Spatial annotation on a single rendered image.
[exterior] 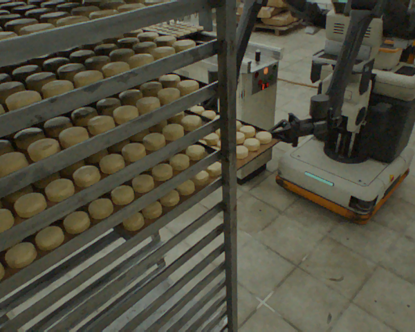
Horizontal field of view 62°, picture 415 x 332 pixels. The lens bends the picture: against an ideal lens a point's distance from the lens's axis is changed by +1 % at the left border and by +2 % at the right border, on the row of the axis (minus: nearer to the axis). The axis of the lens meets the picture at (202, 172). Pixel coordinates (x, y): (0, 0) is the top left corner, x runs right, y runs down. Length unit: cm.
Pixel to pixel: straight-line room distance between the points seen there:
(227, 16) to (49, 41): 34
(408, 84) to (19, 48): 188
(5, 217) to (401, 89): 192
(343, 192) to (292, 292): 66
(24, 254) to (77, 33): 40
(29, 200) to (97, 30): 32
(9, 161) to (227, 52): 46
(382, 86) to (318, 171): 57
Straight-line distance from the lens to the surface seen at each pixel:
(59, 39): 57
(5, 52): 54
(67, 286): 77
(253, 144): 107
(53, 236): 73
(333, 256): 208
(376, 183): 218
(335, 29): 190
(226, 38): 74
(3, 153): 68
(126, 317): 168
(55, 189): 69
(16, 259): 73
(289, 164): 225
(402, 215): 246
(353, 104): 195
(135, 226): 83
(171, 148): 75
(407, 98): 214
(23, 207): 68
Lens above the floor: 154
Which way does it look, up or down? 36 degrees down
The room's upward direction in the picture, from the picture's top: 4 degrees counter-clockwise
